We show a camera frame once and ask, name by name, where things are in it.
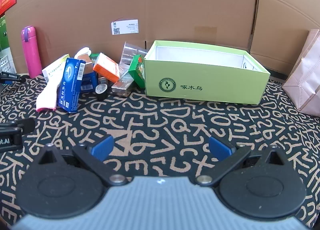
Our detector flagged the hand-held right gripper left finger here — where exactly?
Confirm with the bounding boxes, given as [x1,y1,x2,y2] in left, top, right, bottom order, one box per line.
[32,134,128,187]

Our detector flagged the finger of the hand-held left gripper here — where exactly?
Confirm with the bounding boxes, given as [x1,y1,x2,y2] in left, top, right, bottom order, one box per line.
[0,117,36,133]

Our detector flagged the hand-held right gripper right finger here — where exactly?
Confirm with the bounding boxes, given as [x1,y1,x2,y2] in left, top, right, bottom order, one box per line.
[194,135,290,187]

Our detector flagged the white glove with pink cuff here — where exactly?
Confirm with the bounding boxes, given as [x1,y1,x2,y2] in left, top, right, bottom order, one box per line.
[36,70,63,112]

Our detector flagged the small blue box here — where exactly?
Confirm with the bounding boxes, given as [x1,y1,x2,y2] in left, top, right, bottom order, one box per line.
[80,73,98,93]

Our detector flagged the green shoe box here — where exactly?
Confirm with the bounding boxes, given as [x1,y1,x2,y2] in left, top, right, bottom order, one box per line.
[144,40,271,106]

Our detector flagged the black device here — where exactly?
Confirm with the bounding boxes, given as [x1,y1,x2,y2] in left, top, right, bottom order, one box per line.
[0,71,25,84]

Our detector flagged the black tape roll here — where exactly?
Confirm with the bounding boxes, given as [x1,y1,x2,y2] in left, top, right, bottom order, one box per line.
[96,83,109,101]

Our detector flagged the long blue box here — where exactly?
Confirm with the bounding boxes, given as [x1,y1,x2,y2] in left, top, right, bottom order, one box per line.
[57,58,86,114]

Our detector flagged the white plastic basket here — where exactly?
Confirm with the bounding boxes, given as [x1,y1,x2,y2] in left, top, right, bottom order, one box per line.
[0,55,16,73]

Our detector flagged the black letter-patterned mat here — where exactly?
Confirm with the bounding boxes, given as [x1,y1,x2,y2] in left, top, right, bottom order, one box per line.
[0,74,320,230]

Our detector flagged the clear plastic box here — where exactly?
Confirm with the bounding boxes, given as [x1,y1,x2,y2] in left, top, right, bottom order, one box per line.
[111,71,137,97]

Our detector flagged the white and yellow medicine box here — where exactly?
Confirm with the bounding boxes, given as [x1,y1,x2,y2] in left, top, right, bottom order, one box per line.
[42,54,70,82]

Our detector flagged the pink water bottle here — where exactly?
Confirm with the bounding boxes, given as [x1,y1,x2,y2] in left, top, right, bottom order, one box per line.
[21,26,43,79]

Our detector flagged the orange and white medicine box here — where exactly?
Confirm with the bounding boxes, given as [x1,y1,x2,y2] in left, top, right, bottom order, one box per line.
[93,53,120,83]

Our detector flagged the brown cardboard box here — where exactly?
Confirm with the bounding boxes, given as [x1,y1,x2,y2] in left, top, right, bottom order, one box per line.
[77,54,94,74]

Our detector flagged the green printed box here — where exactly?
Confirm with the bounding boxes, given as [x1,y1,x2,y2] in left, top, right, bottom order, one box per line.
[128,55,146,89]

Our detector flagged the white plastic object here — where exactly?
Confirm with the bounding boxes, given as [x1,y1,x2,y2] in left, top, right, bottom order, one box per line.
[74,47,92,59]

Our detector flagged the green carton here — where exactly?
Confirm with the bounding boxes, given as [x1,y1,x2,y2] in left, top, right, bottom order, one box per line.
[0,15,10,49]

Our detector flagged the clear plastic cup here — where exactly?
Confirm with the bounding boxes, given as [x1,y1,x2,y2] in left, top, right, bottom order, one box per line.
[119,42,149,71]

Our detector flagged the pink paper bag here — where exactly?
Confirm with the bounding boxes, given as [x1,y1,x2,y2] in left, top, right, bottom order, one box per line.
[282,29,320,117]

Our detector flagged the white shipping label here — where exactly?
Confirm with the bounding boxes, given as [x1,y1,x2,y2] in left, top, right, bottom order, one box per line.
[111,20,139,36]

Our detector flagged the brown cardboard backdrop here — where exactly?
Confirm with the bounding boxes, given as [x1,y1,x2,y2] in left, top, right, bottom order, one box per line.
[5,0,320,81]

